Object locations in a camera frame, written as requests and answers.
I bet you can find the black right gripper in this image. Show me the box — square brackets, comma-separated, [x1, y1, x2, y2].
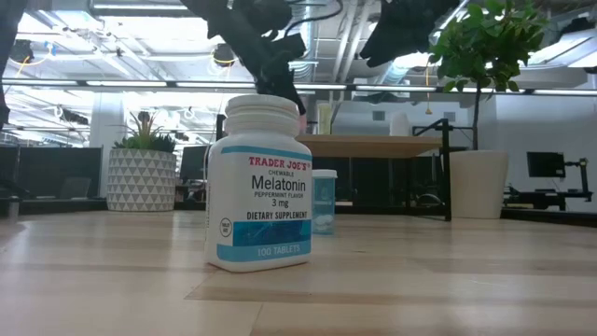
[359, 0, 461, 68]

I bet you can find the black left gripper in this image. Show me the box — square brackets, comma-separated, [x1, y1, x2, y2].
[204, 0, 308, 117]

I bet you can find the frosted clear bottle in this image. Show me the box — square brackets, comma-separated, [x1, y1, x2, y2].
[389, 110, 412, 137]

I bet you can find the white melatonin bottle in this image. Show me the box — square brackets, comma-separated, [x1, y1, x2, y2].
[203, 94, 314, 274]

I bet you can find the small blue pill bottle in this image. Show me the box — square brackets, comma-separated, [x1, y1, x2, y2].
[311, 168, 339, 236]

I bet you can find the wooden shelf with black legs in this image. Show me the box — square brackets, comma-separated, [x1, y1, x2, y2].
[215, 114, 453, 223]

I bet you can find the black overhead rig bar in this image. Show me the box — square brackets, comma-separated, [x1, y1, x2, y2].
[0, 77, 597, 98]

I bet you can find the black background monitor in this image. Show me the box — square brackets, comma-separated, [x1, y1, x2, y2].
[179, 144, 210, 184]

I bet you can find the leafy plant in white pot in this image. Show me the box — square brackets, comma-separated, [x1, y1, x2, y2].
[424, 0, 551, 221]

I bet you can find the succulent in patterned white pot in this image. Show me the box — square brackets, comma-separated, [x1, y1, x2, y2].
[105, 110, 178, 214]

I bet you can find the black monitor on stand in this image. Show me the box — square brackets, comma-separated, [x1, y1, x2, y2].
[525, 150, 594, 212]

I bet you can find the dark office partition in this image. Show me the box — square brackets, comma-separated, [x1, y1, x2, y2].
[0, 144, 104, 201]

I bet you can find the black overhead camera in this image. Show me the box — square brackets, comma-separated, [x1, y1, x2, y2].
[212, 41, 237, 69]

